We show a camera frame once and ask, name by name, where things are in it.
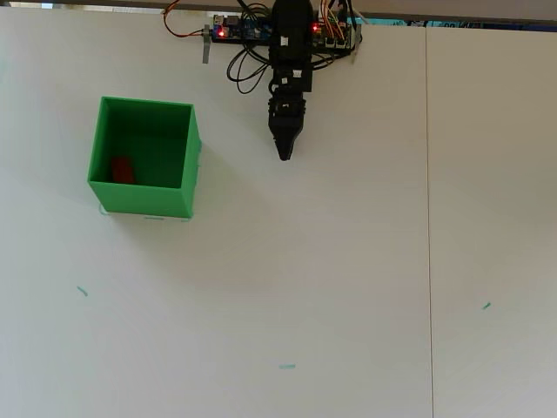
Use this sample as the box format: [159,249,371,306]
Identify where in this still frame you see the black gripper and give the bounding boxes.
[266,84,310,162]

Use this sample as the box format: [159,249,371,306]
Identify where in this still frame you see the red block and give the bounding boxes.
[109,156,136,184]

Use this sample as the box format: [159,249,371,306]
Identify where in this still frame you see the green square bin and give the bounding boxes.
[86,96,204,219]

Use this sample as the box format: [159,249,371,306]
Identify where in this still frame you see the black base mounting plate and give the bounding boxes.
[211,33,356,54]

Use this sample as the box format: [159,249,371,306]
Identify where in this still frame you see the green circuit board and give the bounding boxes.
[311,17,353,49]

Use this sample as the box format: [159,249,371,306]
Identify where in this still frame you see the blue circuit board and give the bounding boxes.
[211,14,273,41]

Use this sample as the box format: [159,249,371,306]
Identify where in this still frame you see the teal patterned strip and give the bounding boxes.
[359,16,557,30]

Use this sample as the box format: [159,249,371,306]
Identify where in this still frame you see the black servo cable bundle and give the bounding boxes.
[226,43,336,96]

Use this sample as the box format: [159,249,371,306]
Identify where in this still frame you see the coloured jumper wires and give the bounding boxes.
[319,0,354,43]

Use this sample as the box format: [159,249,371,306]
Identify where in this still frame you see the red orange wire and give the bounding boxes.
[161,0,205,39]

